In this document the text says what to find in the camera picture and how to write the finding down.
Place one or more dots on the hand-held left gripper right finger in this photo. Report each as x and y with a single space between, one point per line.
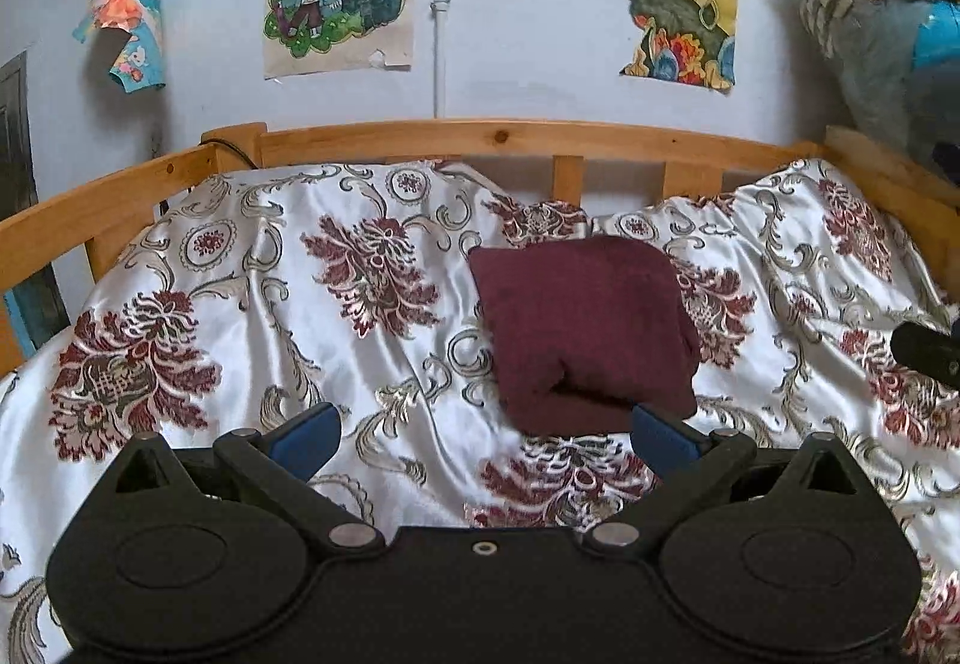
660 439

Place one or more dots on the curled cartoon girl poster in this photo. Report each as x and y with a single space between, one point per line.
127 12

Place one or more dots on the dark door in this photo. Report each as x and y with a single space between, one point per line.
22 199

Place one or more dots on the blue plastic bag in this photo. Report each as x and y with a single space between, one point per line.
937 38

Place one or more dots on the wooden bed frame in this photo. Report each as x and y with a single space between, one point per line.
420 143

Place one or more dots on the grey garment pile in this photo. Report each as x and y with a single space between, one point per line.
862 57

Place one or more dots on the maroon knit garment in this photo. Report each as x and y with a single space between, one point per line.
585 334

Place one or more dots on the white floral satin bedspread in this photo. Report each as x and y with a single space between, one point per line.
262 349

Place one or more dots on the white wall pipe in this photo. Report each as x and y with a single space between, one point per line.
440 34

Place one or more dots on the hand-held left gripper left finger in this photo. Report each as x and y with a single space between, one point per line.
307 439

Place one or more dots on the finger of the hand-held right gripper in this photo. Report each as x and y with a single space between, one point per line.
926 347

